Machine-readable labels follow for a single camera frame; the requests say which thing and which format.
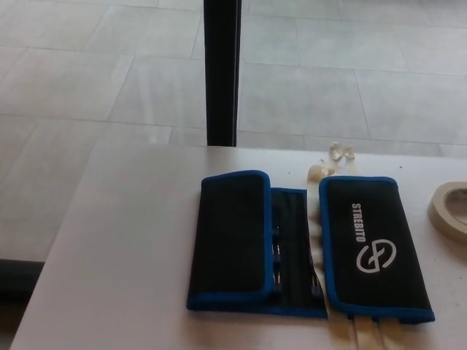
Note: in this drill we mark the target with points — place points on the black blue-trimmed toolkit roll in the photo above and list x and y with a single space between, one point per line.
376 237

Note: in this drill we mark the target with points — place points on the wide beige masking tape strip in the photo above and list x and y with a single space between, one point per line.
318 171

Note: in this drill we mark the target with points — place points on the silver screwdriver bit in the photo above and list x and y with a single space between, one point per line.
277 251

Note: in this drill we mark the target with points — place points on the beige masking tape roll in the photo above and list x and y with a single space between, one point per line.
439 215

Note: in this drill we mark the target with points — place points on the black upright post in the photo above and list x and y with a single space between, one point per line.
222 73

